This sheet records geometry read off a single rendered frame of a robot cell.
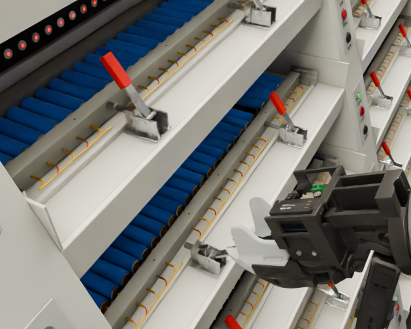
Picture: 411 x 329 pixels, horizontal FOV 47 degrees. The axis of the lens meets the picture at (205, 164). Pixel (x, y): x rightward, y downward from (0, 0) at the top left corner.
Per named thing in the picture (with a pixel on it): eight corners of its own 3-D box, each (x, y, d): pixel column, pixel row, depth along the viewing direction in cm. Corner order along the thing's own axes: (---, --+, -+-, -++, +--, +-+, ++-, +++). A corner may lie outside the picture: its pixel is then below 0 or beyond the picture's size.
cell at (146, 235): (120, 224, 64) (160, 242, 61) (111, 234, 63) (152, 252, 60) (117, 215, 63) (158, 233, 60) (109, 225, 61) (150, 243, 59)
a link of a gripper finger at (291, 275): (261, 241, 50) (338, 237, 44) (269, 254, 51) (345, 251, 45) (243, 275, 47) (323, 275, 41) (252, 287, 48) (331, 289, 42)
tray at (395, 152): (433, 98, 152) (445, 60, 143) (383, 228, 114) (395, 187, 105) (369, 84, 160) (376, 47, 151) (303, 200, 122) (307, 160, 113)
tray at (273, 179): (342, 108, 89) (349, 63, 82) (160, 409, 50) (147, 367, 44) (244, 84, 97) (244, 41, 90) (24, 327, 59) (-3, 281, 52)
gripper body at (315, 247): (289, 170, 47) (412, 153, 39) (323, 234, 51) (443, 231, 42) (256, 221, 43) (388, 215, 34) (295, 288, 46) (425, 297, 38)
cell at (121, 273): (91, 258, 60) (132, 278, 57) (81, 269, 59) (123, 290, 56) (87, 249, 59) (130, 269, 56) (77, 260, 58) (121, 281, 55)
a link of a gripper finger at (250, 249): (207, 217, 52) (280, 209, 46) (233, 256, 54) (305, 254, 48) (194, 236, 50) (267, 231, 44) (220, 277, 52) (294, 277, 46)
